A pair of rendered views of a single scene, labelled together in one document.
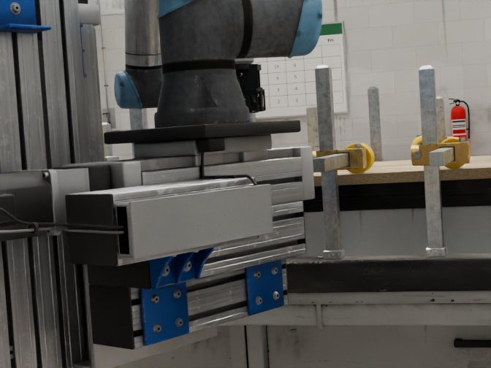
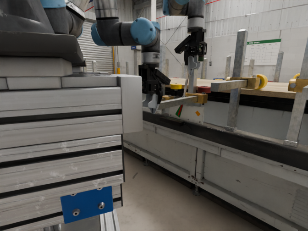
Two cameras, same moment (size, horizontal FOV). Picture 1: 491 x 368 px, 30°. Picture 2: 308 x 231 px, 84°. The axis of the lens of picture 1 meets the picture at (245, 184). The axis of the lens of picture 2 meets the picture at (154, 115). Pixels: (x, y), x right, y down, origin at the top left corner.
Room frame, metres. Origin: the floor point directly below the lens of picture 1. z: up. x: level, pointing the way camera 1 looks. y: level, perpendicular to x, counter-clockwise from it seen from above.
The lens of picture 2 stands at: (1.33, -0.26, 1.00)
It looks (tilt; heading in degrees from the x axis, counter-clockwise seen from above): 15 degrees down; 29
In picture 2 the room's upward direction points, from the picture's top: straight up
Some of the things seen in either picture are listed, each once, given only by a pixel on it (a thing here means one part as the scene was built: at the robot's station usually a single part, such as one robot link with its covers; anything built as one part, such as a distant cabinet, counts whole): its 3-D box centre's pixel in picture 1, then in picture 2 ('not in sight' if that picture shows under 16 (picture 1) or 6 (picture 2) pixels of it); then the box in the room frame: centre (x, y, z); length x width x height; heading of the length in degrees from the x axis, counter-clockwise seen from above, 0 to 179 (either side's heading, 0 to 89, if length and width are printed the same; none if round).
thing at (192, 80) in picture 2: not in sight; (191, 94); (2.34, 0.03, 0.86); 0.03 x 0.03 x 0.48; 73
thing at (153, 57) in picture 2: not in sight; (151, 58); (1.97, 0.10, 1.05); 0.08 x 0.08 x 0.05
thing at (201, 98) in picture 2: not in sight; (195, 97); (2.34, 0.01, 0.85); 0.13 x 0.06 x 0.05; 73
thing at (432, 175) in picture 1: (431, 166); (302, 92); (2.19, -0.45, 0.92); 0.03 x 0.03 x 0.48; 73
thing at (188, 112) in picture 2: not in sight; (184, 112); (2.33, 0.07, 0.75); 0.26 x 0.01 x 0.10; 73
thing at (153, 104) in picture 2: not in sight; (152, 104); (1.96, 0.09, 0.86); 0.06 x 0.03 x 0.09; 163
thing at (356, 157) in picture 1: (337, 159); (241, 82); (2.26, -0.23, 0.95); 0.13 x 0.06 x 0.05; 73
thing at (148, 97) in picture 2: not in sight; (147, 103); (1.97, 0.12, 0.86); 0.06 x 0.03 x 0.09; 163
